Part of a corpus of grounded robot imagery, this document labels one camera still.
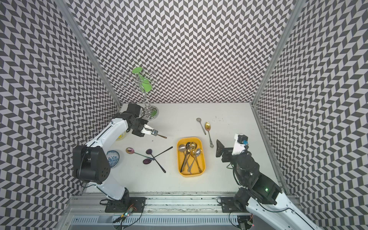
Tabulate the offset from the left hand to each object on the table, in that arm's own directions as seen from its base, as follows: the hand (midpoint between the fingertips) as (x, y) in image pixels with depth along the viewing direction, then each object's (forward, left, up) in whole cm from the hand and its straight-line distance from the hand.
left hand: (145, 127), depth 90 cm
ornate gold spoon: (-14, -30, -11) cm, 35 cm away
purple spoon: (-11, -2, -11) cm, 16 cm away
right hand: (-19, -46, +13) cm, 51 cm away
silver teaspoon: (-10, -24, -8) cm, 27 cm away
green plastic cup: (+26, +1, +13) cm, 29 cm away
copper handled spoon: (-4, -10, -5) cm, 12 cm away
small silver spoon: (+16, -36, -13) cm, 41 cm away
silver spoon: (-12, -34, -10) cm, 37 cm away
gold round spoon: (-7, -30, -11) cm, 33 cm away
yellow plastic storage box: (-16, -35, -13) cm, 41 cm away
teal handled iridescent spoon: (-11, +10, -11) cm, 18 cm away
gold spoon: (+8, -41, -11) cm, 43 cm away
